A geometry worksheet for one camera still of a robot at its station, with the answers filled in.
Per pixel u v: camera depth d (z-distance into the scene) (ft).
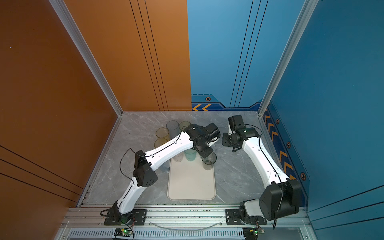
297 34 2.55
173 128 3.08
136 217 2.40
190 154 2.97
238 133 1.84
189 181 2.80
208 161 2.90
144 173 1.63
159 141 2.88
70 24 2.44
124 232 2.33
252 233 2.33
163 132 3.27
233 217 2.38
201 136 1.88
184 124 3.10
